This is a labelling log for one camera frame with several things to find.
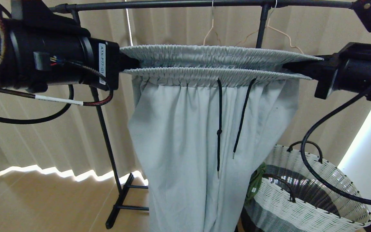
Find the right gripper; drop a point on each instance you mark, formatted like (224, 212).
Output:
(359, 80)

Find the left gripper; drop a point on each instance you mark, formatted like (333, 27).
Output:
(60, 61)

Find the pink clothes hanger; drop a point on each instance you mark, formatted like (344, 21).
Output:
(280, 31)
(212, 24)

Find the pale grey shorts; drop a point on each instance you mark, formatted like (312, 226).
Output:
(179, 145)

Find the black clothes rack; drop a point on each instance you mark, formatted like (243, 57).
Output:
(172, 4)

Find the white laundry basket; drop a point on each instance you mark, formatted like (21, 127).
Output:
(282, 209)

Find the green garment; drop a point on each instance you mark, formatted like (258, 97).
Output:
(256, 185)

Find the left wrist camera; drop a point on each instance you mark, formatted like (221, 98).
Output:
(43, 16)

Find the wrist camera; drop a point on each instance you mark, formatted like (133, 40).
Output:
(43, 16)
(370, 14)

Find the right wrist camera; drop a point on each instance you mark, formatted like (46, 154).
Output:
(370, 14)

